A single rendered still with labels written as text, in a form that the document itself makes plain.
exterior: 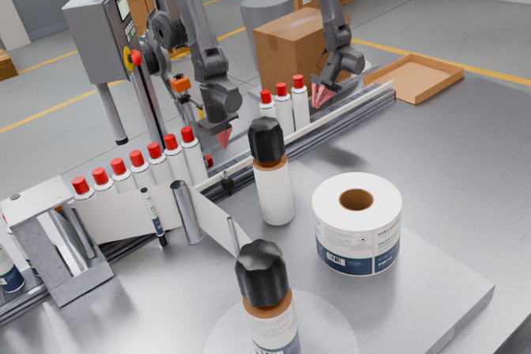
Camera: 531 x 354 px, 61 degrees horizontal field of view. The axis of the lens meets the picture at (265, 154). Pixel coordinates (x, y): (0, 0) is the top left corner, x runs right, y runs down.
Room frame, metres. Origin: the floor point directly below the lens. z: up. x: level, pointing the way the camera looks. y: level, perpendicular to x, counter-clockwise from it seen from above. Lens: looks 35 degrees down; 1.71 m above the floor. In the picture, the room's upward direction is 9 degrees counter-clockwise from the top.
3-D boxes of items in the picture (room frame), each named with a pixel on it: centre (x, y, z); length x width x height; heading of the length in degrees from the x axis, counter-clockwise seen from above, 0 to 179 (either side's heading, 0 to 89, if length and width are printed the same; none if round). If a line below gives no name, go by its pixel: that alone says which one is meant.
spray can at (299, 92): (1.32, -0.14, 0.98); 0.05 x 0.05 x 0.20
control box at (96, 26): (1.12, 0.34, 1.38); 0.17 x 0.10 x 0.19; 177
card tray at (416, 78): (1.63, -0.65, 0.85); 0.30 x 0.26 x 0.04; 121
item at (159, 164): (1.05, 0.30, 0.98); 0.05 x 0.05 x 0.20
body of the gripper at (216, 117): (1.09, 0.11, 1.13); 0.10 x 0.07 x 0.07; 122
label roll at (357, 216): (0.76, -0.19, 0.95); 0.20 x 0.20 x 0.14
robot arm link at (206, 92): (1.08, 0.11, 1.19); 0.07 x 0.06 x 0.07; 36
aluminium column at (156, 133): (1.21, 0.32, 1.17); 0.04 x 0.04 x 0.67; 31
